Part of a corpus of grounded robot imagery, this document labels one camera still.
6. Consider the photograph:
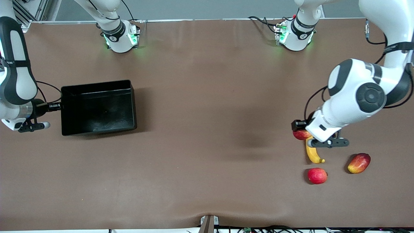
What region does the red yellow apple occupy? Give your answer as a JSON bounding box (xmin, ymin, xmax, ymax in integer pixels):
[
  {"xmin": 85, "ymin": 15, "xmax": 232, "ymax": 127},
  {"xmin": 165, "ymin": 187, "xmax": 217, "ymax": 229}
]
[{"xmin": 293, "ymin": 129, "xmax": 312, "ymax": 141}]

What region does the yellow banana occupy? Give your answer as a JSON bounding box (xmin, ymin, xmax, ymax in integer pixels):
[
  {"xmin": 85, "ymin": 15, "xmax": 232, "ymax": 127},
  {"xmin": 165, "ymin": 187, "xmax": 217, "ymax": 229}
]
[{"xmin": 306, "ymin": 136, "xmax": 326, "ymax": 164}]

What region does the black plastic box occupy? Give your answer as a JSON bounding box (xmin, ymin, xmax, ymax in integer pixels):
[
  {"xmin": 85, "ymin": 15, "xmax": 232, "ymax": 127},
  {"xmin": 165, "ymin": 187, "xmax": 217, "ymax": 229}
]
[{"xmin": 60, "ymin": 80, "xmax": 137, "ymax": 137}]

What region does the round red apple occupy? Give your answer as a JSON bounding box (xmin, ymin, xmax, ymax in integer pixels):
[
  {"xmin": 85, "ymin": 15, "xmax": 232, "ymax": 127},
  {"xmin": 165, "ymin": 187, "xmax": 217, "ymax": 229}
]
[{"xmin": 307, "ymin": 168, "xmax": 328, "ymax": 185}]

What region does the red yellow mango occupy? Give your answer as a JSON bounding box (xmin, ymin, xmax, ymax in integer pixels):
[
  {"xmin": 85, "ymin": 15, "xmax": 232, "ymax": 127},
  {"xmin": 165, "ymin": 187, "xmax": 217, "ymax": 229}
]
[{"xmin": 347, "ymin": 153, "xmax": 371, "ymax": 174}]

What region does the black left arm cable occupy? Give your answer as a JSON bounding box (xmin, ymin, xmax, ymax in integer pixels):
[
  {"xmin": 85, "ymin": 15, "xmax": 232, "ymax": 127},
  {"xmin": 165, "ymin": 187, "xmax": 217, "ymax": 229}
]
[{"xmin": 304, "ymin": 18, "xmax": 414, "ymax": 122}]

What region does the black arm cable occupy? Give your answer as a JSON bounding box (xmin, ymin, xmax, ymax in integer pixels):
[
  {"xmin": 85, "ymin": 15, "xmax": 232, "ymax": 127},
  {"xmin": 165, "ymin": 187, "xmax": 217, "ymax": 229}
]
[
  {"xmin": 304, "ymin": 18, "xmax": 414, "ymax": 122},
  {"xmin": 36, "ymin": 81, "xmax": 62, "ymax": 104}
]

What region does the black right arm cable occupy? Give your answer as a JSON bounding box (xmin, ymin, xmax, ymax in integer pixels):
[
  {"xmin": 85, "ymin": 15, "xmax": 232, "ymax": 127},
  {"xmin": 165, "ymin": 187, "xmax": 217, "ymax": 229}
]
[{"xmin": 36, "ymin": 81, "xmax": 62, "ymax": 104}]

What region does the aluminium frame profile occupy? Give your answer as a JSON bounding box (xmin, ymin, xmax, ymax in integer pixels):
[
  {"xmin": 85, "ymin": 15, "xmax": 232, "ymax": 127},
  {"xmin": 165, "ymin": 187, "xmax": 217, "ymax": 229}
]
[{"xmin": 13, "ymin": 0, "xmax": 62, "ymax": 30}]

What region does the black left base cable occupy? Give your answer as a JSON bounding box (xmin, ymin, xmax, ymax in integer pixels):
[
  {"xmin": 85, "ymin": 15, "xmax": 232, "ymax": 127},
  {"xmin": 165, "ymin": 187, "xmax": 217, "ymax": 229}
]
[{"xmin": 248, "ymin": 16, "xmax": 285, "ymax": 34}]

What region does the black base cable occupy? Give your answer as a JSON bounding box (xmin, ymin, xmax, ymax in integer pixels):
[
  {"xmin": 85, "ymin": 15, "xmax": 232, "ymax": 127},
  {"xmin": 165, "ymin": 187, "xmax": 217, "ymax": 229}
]
[
  {"xmin": 248, "ymin": 16, "xmax": 285, "ymax": 34},
  {"xmin": 121, "ymin": 0, "xmax": 143, "ymax": 23}
]

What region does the black right base cable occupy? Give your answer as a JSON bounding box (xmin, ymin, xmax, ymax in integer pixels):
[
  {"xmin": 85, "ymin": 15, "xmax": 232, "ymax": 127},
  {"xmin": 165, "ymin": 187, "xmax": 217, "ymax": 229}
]
[{"xmin": 121, "ymin": 0, "xmax": 143, "ymax": 23}]

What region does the metal table clamp bracket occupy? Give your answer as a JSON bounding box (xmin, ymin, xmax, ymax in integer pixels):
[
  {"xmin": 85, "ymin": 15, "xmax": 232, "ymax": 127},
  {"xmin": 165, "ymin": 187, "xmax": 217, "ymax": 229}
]
[{"xmin": 200, "ymin": 215, "xmax": 220, "ymax": 233}]

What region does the silver table edge rail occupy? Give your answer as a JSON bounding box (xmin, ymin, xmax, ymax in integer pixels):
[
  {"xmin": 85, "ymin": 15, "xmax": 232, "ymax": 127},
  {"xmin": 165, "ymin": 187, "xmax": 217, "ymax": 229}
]
[{"xmin": 31, "ymin": 18, "xmax": 366, "ymax": 25}]

